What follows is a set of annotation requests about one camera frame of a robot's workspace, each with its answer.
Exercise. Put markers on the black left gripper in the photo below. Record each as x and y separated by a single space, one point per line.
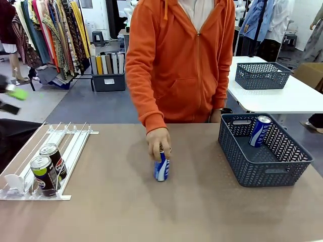
3 84

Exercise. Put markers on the black Pepsi can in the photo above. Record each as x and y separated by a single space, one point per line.
59 164
46 181

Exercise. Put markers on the blue Pocari Sweat can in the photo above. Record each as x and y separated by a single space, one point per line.
161 171
257 136

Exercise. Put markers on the grey plastic lattice basket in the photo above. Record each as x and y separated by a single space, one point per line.
262 75
252 171

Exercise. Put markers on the person's right forearm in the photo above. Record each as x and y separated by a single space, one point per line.
151 116

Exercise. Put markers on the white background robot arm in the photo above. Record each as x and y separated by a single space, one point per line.
128 12
240 8

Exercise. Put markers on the white can dispenser rack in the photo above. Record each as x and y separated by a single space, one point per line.
75 141

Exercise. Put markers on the white dispenser pusher paddle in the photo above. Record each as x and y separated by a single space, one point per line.
13 182

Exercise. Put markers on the person's right hand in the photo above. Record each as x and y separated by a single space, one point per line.
157 141

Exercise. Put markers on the person's left hand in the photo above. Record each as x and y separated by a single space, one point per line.
216 117

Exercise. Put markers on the black cloth covered stand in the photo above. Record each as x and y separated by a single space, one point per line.
17 141

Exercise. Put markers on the grey cloth pile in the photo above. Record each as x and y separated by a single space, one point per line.
48 74

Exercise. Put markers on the teal hanging garment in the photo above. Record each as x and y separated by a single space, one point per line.
38 37

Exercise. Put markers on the black clothes rack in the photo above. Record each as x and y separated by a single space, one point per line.
83 75

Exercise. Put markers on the mannequin with maroon garment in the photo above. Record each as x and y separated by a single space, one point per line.
8 22

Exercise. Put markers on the dark patterned hanging garment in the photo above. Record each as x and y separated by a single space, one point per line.
72 37

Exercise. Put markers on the yellow board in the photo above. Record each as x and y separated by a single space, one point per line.
99 65

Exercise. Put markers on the grey storage bin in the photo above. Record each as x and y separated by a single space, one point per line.
108 82

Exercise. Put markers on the white board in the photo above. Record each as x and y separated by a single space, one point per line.
114 63
104 65

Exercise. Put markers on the yellow hanging garment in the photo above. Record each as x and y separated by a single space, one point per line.
80 30

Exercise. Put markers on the brown board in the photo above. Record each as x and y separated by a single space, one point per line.
108 64

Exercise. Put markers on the grey step stool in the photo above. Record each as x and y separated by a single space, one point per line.
98 37

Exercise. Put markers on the background robot cart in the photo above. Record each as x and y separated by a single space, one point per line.
124 40

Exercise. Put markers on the person in orange hoodie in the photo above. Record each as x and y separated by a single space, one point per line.
181 63

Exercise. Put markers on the mannequin with blue shirt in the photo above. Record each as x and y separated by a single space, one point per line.
255 20

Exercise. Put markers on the black stand pole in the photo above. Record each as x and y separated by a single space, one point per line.
260 22

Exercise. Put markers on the white side table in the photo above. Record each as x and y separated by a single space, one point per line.
277 100

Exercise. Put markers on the mannequin with white shirt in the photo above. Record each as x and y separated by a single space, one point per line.
277 20

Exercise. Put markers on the grey plastic stool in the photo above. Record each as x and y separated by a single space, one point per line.
290 40

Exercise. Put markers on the brown cardboard box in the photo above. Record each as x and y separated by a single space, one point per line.
310 73

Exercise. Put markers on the seated person's leg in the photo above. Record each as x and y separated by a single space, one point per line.
316 122

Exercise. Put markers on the mannequin with grey dress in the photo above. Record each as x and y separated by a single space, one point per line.
314 43

